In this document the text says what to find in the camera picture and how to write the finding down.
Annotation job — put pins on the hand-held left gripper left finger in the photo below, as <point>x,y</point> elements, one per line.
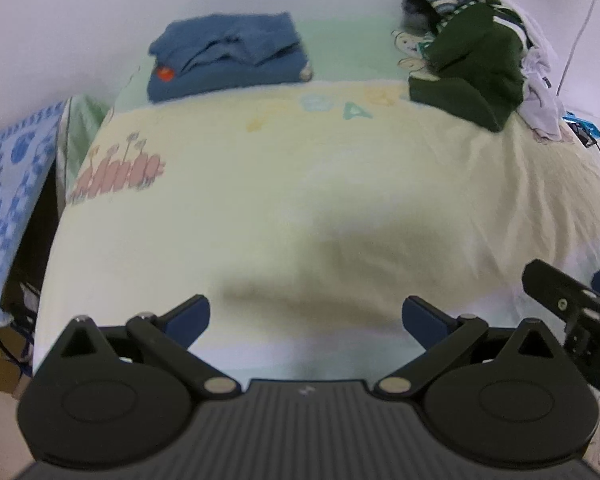
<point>190,317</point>

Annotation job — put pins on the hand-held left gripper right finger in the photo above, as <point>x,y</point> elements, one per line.
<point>422,320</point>

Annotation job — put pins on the white shirt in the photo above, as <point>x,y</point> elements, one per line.
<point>542,105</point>

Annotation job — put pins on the black power adapter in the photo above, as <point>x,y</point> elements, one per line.
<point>584,136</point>

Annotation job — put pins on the pastel cartoon printed bedsheet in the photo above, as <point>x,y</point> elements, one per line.
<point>290,185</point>

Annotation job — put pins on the blue plastic packaging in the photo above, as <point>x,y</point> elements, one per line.
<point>579,120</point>

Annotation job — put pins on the blue patterned towel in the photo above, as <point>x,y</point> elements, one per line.
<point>10,200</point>

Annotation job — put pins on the dark green striped sweater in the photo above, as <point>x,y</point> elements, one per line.
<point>475,70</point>

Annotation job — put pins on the folded blue sweater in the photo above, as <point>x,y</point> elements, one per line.
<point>230,65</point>

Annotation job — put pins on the grey striped knit garment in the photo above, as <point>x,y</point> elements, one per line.
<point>422,5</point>

